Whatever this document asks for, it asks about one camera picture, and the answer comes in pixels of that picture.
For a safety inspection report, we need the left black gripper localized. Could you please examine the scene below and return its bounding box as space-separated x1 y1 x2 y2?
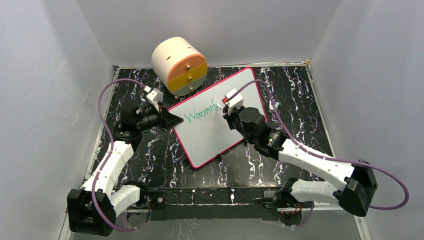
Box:
137 103 183 133

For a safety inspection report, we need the pink framed whiteboard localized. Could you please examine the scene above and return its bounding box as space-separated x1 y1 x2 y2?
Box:
169 67 266 169

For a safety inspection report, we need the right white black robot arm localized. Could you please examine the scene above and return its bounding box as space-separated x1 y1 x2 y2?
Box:
222 106 378 217

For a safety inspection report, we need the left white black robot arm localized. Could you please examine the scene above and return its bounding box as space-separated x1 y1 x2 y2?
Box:
66 102 184 237

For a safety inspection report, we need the cream cylindrical drawer box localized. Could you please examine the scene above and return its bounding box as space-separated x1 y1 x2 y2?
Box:
151 36 208 97

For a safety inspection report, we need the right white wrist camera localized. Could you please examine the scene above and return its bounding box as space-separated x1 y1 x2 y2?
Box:
222 88 244 115

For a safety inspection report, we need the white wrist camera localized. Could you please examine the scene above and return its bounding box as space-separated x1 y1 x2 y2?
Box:
146 88 164 107
222 88 244 115

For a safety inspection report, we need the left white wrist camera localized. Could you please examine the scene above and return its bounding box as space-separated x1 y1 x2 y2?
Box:
146 88 164 107

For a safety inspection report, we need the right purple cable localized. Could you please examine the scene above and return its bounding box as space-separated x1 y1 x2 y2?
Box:
228 79 410 229

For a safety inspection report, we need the purple cable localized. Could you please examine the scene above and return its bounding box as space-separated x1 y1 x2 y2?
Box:
228 79 410 229
91 78 152 233

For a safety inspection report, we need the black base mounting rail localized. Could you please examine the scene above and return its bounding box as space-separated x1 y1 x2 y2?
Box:
115 187 302 226

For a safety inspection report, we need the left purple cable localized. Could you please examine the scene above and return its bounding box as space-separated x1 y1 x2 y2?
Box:
91 78 152 233

